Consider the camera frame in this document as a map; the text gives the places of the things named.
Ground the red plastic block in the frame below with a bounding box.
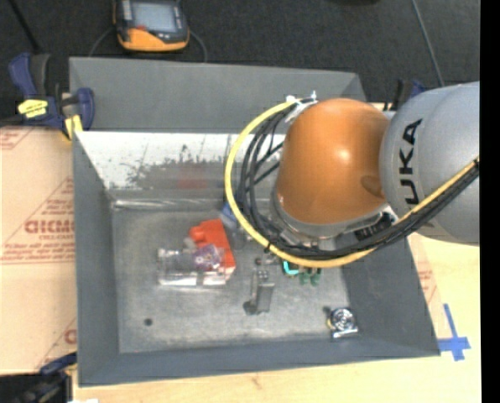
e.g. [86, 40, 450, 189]
[188, 218, 237, 269]

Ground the shiny round metal item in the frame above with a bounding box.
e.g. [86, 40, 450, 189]
[326, 306, 359, 339]

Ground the clear plastic box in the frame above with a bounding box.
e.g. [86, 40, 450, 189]
[156, 247, 229, 288]

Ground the grey metal bin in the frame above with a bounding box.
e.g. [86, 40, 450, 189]
[68, 56, 440, 388]

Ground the brown cardboard board, red print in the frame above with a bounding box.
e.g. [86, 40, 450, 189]
[0, 126, 449, 377]

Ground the purple patterned small item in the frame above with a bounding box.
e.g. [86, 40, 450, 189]
[194, 243, 225, 271]

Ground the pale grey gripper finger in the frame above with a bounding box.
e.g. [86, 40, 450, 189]
[242, 266, 260, 317]
[257, 269, 276, 314]

